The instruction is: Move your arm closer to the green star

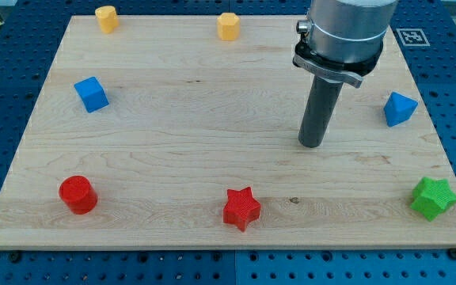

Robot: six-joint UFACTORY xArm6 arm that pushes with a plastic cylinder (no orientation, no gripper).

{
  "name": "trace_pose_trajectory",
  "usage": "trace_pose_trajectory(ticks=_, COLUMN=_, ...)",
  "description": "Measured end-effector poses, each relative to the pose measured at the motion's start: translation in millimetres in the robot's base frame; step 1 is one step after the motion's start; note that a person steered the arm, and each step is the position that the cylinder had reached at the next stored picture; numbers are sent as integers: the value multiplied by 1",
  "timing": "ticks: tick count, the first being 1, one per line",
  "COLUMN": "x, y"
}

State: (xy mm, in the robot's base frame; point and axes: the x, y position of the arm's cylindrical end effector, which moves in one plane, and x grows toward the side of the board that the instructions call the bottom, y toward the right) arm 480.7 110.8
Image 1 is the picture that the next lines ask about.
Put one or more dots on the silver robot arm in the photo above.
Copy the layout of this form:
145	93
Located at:
341	40

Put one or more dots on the red star block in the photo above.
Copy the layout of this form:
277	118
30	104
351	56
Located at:
241	208

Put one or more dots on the green star block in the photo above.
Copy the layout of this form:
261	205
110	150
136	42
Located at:
432	197

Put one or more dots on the wooden board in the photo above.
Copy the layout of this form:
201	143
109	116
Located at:
191	116

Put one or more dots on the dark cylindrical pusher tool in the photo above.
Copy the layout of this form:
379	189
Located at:
319	109

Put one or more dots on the yellow hexagon block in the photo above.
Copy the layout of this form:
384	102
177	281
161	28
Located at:
228	26

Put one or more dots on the blue cube block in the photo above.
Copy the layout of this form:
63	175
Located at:
92	94

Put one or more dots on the red cylinder block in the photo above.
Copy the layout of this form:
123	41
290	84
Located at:
78	194

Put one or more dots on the yellow heart block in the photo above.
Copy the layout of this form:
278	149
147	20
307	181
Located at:
107	18

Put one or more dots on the blue triangular block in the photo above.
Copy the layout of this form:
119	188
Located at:
398	109

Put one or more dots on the white fiducial marker tag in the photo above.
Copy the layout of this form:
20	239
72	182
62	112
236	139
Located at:
412	37

